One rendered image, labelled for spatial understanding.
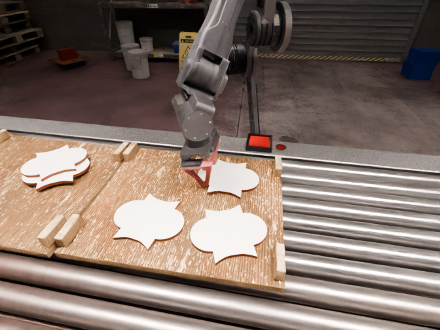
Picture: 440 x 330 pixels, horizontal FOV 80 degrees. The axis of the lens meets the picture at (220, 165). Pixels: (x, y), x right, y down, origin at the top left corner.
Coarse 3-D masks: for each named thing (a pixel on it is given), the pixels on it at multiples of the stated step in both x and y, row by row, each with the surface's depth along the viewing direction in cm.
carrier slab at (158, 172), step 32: (160, 160) 69; (224, 160) 69; (256, 160) 69; (128, 192) 59; (160, 192) 59; (192, 192) 59; (256, 192) 59; (96, 224) 52; (192, 224) 52; (64, 256) 47; (96, 256) 46; (128, 256) 46; (160, 256) 46; (192, 256) 46; (256, 288) 43
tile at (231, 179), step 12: (216, 168) 65; (228, 168) 65; (240, 168) 65; (204, 180) 61; (216, 180) 61; (228, 180) 61; (240, 180) 61; (252, 180) 62; (216, 192) 59; (228, 192) 58; (240, 192) 58
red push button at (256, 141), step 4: (252, 136) 81; (256, 136) 81; (260, 136) 81; (252, 140) 79; (256, 140) 79; (260, 140) 79; (264, 140) 79; (268, 140) 79; (252, 144) 77; (256, 144) 77; (260, 144) 77; (264, 144) 77; (268, 144) 77
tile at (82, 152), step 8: (48, 152) 68; (56, 152) 68; (64, 152) 68; (72, 152) 68; (80, 152) 68; (32, 160) 65; (40, 160) 65; (48, 160) 65; (56, 160) 65; (64, 160) 65; (72, 160) 65; (80, 160) 65; (24, 168) 63; (32, 168) 63; (40, 168) 63; (48, 168) 63; (56, 168) 63; (64, 168) 63; (72, 168) 63; (32, 176) 61; (40, 176) 60; (48, 176) 61
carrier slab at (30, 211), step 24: (0, 144) 76; (24, 144) 76; (48, 144) 76; (72, 144) 76; (0, 168) 67; (96, 168) 67; (0, 192) 59; (24, 192) 59; (48, 192) 59; (72, 192) 59; (96, 192) 60; (0, 216) 54; (24, 216) 54; (48, 216) 54; (0, 240) 49; (24, 240) 49
